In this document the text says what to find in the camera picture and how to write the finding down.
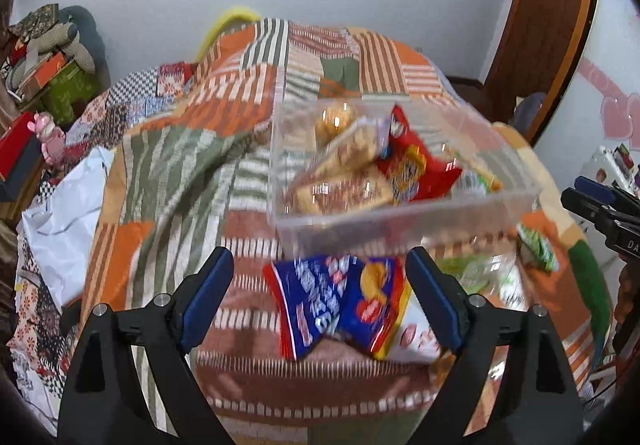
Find red gift box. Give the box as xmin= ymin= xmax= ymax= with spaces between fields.
xmin=0 ymin=111 xmax=41 ymax=202

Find yellow foam headboard tube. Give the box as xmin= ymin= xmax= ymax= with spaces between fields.
xmin=194 ymin=6 xmax=262 ymax=64

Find pile of cushions boxes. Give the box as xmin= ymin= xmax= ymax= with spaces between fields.
xmin=1 ymin=4 xmax=111 ymax=127

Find purple cracker pack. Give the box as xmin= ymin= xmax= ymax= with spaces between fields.
xmin=305 ymin=116 xmax=390 ymax=179

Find square bread slice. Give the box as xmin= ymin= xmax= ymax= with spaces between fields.
xmin=291 ymin=166 xmax=394 ymax=216

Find pink rabbit toy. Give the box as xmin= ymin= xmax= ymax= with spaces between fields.
xmin=27 ymin=112 xmax=65 ymax=166

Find white plastic bag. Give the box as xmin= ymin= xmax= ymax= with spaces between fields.
xmin=22 ymin=146 xmax=115 ymax=309

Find brown wooden door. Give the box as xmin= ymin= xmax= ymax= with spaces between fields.
xmin=484 ymin=0 xmax=597 ymax=144

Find clear plastic storage bin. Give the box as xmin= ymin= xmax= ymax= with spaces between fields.
xmin=268 ymin=97 xmax=540 ymax=257

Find green small snack packet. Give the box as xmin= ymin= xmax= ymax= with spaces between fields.
xmin=516 ymin=224 xmax=560 ymax=274

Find checkered patchwork blanket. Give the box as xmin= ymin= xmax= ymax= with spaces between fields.
xmin=9 ymin=62 xmax=194 ymax=437

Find wooden wardrobe white doors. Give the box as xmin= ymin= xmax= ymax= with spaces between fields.
xmin=534 ymin=0 xmax=639 ymax=189

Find yellow white snack packet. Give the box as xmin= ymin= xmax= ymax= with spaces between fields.
xmin=386 ymin=292 xmax=442 ymax=364

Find blue chip bag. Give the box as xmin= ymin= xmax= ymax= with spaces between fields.
xmin=262 ymin=254 xmax=408 ymax=361

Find red noodle snack bag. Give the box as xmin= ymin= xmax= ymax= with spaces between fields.
xmin=376 ymin=105 xmax=462 ymax=205

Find orange puffed snack bag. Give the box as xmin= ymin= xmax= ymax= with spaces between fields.
xmin=314 ymin=102 xmax=358 ymax=149

